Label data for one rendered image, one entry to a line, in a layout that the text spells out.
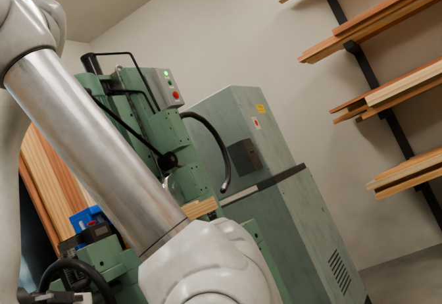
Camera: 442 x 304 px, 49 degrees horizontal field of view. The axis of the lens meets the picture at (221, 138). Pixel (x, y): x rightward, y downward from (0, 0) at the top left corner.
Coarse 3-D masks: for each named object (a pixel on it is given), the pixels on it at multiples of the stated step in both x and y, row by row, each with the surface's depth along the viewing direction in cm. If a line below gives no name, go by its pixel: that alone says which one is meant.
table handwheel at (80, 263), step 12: (60, 264) 134; (72, 264) 132; (84, 264) 131; (48, 276) 137; (60, 276) 135; (96, 276) 129; (48, 288) 140; (108, 288) 128; (120, 288) 148; (96, 300) 139; (108, 300) 127
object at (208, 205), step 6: (210, 198) 149; (198, 204) 151; (204, 204) 150; (210, 204) 149; (216, 204) 150; (186, 210) 154; (192, 210) 153; (198, 210) 152; (204, 210) 150; (210, 210) 149; (192, 216) 153; (198, 216) 152
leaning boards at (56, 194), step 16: (32, 128) 322; (32, 144) 316; (48, 144) 333; (32, 160) 309; (48, 160) 325; (32, 176) 304; (48, 176) 313; (64, 176) 331; (32, 192) 300; (48, 192) 307; (64, 192) 323; (80, 192) 334; (48, 208) 300; (64, 208) 312; (80, 208) 328; (48, 224) 298; (64, 224) 305
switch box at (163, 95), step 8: (152, 72) 188; (160, 72) 189; (168, 72) 193; (152, 80) 188; (160, 80) 187; (152, 88) 189; (160, 88) 187; (168, 88) 188; (176, 88) 193; (160, 96) 187; (168, 96) 186; (160, 104) 188; (168, 104) 186; (176, 104) 189; (184, 104) 194
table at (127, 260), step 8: (200, 216) 153; (208, 216) 156; (128, 248) 156; (120, 256) 148; (128, 256) 147; (136, 256) 145; (120, 264) 147; (128, 264) 147; (136, 264) 146; (104, 272) 140; (112, 272) 143; (120, 272) 145; (56, 280) 167; (56, 288) 163
